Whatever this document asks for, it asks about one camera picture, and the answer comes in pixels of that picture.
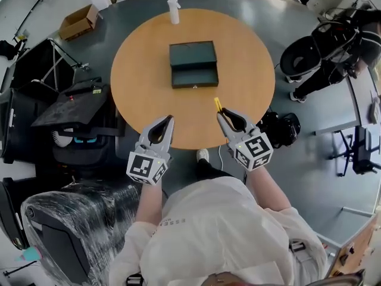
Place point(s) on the person's left forearm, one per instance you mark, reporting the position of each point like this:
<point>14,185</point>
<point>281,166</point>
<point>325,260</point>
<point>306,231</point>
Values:
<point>149,204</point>

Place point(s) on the person's black trouser leg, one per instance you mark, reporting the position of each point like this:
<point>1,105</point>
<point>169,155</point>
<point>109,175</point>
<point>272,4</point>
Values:
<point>208,170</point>

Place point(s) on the black fabric light panel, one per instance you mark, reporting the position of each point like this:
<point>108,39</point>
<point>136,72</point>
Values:
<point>32,64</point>

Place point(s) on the open cardboard box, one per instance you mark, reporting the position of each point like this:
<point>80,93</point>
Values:
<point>76,22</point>

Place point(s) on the teal plastic piece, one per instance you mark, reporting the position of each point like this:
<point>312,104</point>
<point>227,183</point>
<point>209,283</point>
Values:
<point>28,254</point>

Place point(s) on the grey desk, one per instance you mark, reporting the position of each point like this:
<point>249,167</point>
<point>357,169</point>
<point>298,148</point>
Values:
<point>360,100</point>

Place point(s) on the small yellow object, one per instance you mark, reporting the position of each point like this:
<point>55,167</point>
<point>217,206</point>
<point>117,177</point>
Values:
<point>216,101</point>

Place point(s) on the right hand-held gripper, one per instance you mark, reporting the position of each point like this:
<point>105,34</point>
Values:
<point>253,150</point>

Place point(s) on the plastic-wrapped black machine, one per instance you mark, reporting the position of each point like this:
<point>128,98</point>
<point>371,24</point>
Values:
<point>89,213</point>

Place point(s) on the wooden board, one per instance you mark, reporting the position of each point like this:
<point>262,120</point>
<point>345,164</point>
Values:
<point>357,249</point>

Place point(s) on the white dispenser bottle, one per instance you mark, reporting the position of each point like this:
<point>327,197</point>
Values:
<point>174,10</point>

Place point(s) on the silver light stand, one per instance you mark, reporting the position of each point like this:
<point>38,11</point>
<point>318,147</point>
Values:
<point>55,67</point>

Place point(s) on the black cabinet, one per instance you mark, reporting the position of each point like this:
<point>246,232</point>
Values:
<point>18,124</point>

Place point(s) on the black round seat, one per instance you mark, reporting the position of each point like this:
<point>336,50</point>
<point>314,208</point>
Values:
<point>287,61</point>

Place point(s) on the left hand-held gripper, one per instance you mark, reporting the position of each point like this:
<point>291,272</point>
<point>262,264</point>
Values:
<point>143,165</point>

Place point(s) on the person's white shoe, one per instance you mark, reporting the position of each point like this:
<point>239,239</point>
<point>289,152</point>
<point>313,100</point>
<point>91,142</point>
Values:
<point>203,154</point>

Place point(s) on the dark green drawer box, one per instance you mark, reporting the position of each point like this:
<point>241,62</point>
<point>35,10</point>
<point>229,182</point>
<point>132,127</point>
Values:
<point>193,55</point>

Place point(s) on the black office chair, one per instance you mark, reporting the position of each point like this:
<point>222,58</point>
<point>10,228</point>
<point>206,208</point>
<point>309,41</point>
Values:
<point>363,150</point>

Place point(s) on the person's white shirt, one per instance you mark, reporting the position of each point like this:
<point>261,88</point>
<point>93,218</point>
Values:
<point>214,234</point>

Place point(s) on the person's right forearm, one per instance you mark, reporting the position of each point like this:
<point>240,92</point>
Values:
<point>265,189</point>

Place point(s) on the black bag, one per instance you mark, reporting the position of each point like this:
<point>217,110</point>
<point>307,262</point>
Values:
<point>279,130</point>

